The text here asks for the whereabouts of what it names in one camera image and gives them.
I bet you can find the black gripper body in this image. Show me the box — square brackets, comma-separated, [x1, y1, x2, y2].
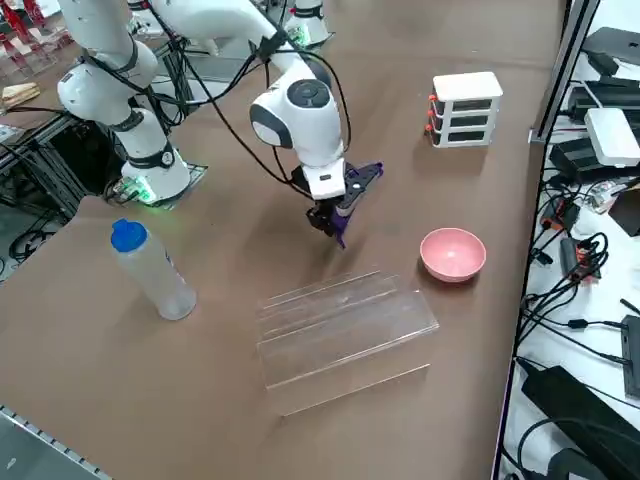
[291, 166, 360, 212]

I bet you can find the purple towel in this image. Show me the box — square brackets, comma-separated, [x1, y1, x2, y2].
[330, 160, 386, 250]

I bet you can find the clear acrylic stepped rack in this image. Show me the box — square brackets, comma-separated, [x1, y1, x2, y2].
[254, 269, 442, 418]

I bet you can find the pink bowl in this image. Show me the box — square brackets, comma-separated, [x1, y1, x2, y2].
[418, 227, 488, 284]

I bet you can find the white three-drawer box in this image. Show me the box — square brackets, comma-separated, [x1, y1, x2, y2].
[424, 71, 505, 150]

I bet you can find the clear bottle blue cap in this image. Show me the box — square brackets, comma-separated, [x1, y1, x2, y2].
[110, 217, 198, 322]

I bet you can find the black power brick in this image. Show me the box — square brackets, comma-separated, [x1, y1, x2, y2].
[548, 135, 610, 184]

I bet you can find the small black adapter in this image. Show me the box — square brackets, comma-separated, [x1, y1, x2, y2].
[558, 236, 582, 277]

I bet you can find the black flat device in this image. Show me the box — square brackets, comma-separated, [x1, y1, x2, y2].
[568, 82, 640, 124]

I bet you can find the white flat box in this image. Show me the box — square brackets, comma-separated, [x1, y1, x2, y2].
[583, 106, 640, 169]

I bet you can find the black flat case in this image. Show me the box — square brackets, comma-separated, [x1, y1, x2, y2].
[582, 27, 640, 69]

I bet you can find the tan wooden block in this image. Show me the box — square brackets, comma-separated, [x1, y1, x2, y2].
[1, 82, 42, 107]

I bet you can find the large black power adapter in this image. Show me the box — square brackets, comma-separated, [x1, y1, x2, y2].
[514, 355, 640, 480]

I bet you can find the black bar device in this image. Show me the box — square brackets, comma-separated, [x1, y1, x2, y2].
[619, 313, 640, 401]

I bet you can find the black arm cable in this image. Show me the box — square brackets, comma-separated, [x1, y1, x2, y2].
[144, 0, 352, 201]

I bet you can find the aluminium frame post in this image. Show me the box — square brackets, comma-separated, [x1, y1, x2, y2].
[528, 0, 601, 146]

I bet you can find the aluminium support frame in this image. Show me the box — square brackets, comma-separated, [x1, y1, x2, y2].
[0, 112, 126, 224]

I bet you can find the red wire rack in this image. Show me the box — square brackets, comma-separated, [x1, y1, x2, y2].
[0, 0, 71, 76]

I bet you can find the grey metal rail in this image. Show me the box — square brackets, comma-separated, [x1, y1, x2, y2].
[0, 403, 112, 480]

